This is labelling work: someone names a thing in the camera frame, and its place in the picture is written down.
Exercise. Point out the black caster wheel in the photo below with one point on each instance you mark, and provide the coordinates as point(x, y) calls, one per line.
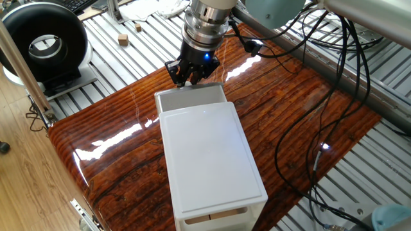
point(4, 147)

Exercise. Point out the large wooden cube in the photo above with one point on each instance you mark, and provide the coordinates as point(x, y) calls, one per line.
point(123, 40)

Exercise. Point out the short aluminium profile post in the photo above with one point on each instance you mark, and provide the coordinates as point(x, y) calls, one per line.
point(114, 11)

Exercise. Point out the slanted beige frame bar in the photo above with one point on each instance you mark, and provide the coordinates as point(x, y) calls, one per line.
point(22, 67)

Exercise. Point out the grey robot mounting plate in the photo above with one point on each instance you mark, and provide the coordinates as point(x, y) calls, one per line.
point(348, 207)

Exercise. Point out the white crumpled cloth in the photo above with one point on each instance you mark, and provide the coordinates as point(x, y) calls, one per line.
point(144, 9)

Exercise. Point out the black computer keyboard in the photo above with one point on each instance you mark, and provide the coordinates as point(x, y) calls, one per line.
point(75, 4)

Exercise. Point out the glossy wood grain mat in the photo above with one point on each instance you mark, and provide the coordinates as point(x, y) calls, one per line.
point(112, 179)

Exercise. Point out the small wooden cube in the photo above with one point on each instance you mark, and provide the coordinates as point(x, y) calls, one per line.
point(138, 27)

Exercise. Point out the silver metal bracket strip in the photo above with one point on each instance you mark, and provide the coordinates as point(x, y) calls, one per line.
point(85, 213)

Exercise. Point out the white plastic drawer cabinet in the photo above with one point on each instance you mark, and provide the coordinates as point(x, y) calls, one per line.
point(212, 167)

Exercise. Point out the grey flat base plate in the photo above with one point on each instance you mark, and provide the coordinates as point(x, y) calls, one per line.
point(86, 80)

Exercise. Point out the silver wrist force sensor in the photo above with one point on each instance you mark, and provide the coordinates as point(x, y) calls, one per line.
point(205, 29)

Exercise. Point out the silver corner bracket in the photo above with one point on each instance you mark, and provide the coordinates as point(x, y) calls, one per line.
point(50, 116)

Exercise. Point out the aluminium table edge rail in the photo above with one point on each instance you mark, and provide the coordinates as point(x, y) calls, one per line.
point(401, 117)

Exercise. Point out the white drawer with white knob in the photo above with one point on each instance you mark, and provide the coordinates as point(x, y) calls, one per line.
point(192, 97)

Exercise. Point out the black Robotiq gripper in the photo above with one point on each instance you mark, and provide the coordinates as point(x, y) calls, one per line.
point(199, 62)

